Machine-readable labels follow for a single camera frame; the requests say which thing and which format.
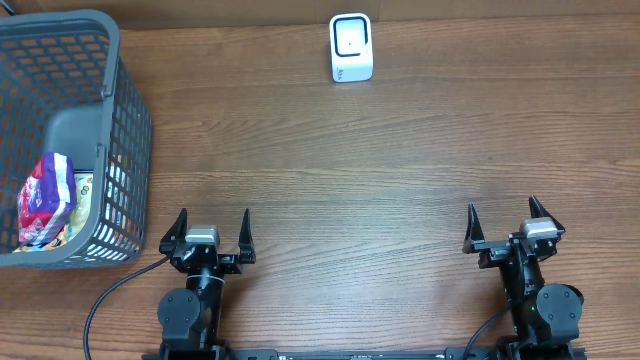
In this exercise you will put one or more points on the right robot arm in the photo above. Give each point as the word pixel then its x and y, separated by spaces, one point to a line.
pixel 545 316

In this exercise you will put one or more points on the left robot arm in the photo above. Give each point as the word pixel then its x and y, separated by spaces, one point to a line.
pixel 190 316

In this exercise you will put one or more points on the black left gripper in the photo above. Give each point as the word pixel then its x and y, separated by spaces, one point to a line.
pixel 232 265

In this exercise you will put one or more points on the white barcode scanner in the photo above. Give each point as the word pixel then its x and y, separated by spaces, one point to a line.
pixel 351 47

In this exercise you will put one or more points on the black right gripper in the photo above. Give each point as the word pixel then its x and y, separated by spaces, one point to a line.
pixel 492 250

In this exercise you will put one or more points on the yellow snack bag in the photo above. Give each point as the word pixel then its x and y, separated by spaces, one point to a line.
pixel 77 220

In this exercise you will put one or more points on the grey plastic shopping basket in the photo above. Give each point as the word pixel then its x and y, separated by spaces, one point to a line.
pixel 66 89

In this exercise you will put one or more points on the red purple pad pack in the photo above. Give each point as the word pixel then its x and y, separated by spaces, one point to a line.
pixel 47 199

